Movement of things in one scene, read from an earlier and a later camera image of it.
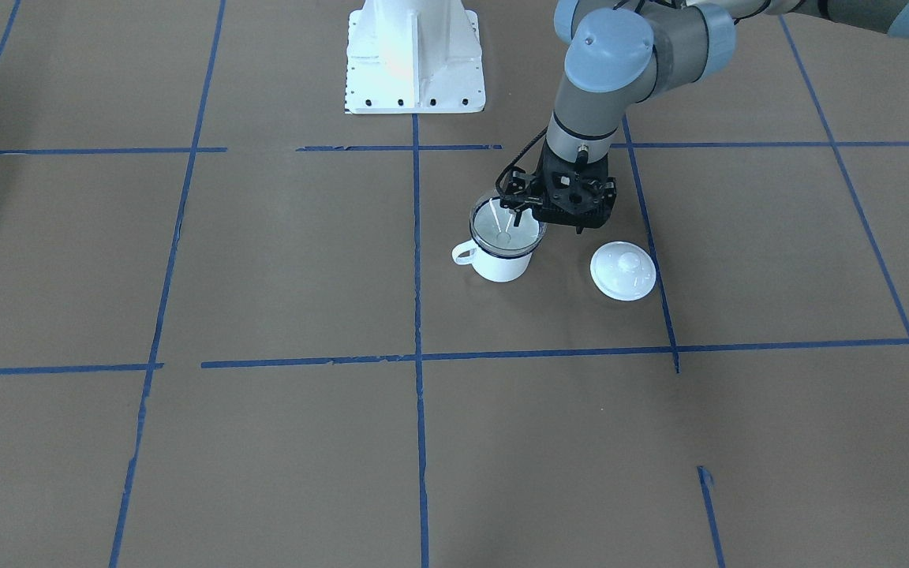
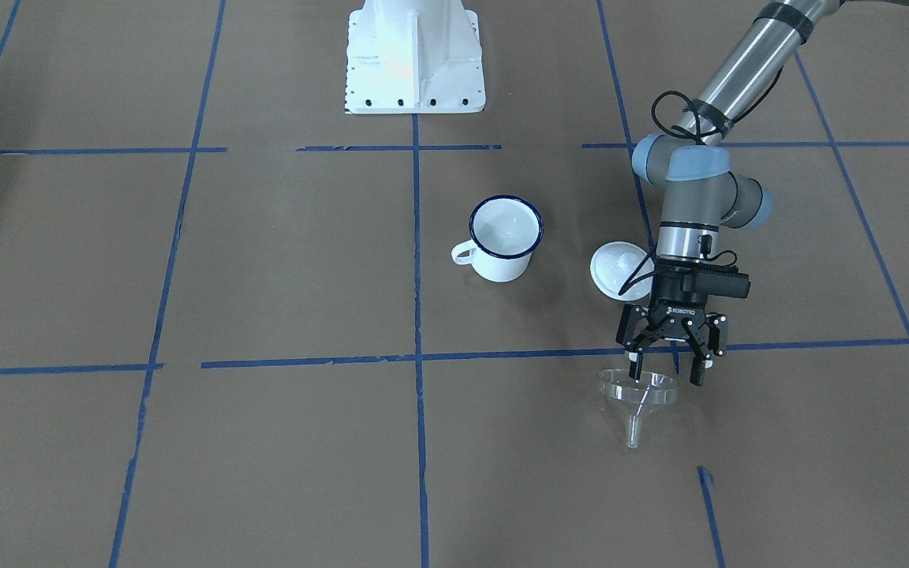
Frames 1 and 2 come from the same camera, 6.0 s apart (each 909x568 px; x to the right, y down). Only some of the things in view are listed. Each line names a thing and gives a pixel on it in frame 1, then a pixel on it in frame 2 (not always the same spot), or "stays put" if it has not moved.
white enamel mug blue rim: (501, 251) stays put
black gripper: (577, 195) to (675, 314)
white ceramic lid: (624, 270) stays put
